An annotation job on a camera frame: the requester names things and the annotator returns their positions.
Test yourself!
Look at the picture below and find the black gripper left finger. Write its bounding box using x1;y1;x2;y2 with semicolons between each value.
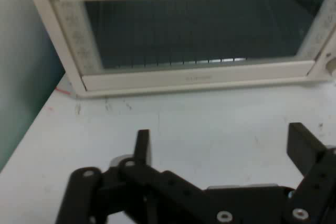
56;129;219;224

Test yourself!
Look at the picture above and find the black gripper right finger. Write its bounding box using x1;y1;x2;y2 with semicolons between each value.
285;122;336;224

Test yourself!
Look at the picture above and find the glass oven door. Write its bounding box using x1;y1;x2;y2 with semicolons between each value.
54;0;333;91

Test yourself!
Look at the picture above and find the silver oven knob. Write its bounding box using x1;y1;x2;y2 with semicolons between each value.
325;56;336;74

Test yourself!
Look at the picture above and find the cream toaster oven body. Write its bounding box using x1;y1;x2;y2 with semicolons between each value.
22;0;336;99

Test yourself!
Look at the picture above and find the wire oven rack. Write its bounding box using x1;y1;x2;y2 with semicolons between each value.
104;56;248;68

